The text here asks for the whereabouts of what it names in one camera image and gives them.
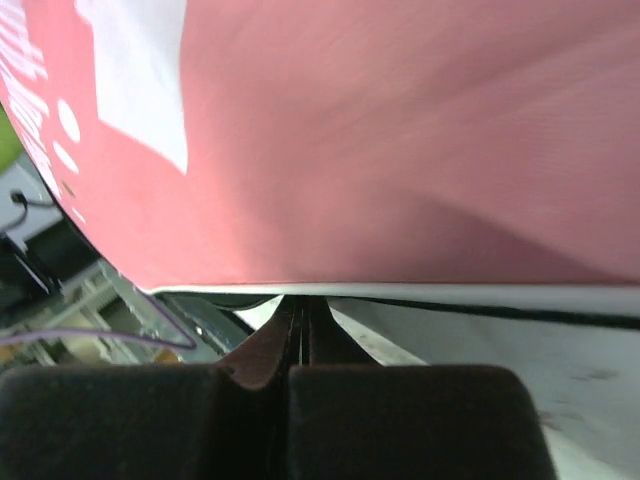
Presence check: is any left aluminium rail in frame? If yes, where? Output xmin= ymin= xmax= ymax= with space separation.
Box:
xmin=1 ymin=261 xmax=196 ymax=370

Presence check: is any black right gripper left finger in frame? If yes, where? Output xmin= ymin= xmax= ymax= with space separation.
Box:
xmin=1 ymin=296 xmax=303 ymax=479

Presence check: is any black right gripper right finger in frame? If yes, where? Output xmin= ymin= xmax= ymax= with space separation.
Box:
xmin=285 ymin=296 xmax=555 ymax=479

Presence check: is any green plastic tray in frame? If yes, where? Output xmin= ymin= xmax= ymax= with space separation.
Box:
xmin=0 ymin=107 xmax=24 ymax=174

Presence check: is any pink racket bag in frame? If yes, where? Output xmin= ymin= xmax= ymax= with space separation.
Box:
xmin=1 ymin=1 xmax=639 ymax=329

